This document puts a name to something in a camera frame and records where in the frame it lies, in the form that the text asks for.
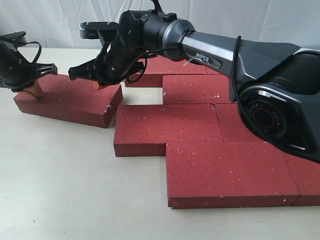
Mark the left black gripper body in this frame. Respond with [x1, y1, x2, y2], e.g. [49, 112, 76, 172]
[0, 37, 58, 92]

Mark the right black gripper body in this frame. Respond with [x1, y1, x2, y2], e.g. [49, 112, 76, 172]
[68, 10, 148, 86]

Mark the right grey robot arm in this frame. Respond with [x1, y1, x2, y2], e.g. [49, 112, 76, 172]
[68, 7, 320, 163]

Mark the front large red brick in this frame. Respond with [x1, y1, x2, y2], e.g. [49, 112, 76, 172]
[166, 142, 300, 209]

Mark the blue-grey backdrop cloth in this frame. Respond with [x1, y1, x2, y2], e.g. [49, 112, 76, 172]
[0, 0, 320, 49]

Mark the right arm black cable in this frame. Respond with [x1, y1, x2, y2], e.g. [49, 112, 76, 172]
[124, 0, 308, 151]

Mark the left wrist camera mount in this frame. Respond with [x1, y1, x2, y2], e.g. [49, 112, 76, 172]
[0, 31, 27, 48]

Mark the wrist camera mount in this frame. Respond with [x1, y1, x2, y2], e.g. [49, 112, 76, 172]
[0, 31, 27, 48]
[79, 21, 119, 46]

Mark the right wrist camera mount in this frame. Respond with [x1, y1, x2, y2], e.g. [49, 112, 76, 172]
[79, 21, 119, 46]

